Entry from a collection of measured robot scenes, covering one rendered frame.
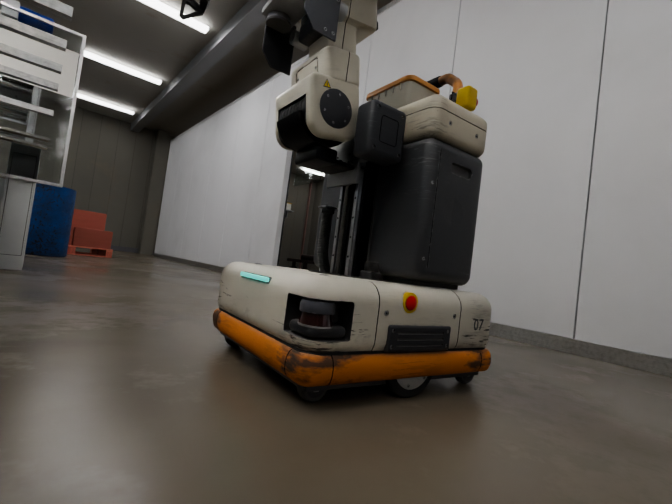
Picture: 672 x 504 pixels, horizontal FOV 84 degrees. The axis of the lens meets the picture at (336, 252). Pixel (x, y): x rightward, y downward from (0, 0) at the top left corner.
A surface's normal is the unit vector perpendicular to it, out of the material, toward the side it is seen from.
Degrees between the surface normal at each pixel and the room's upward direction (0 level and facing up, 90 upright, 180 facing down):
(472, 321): 90
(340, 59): 90
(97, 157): 90
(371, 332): 90
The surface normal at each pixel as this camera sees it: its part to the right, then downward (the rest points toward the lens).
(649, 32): -0.77, -0.12
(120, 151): 0.63, 0.05
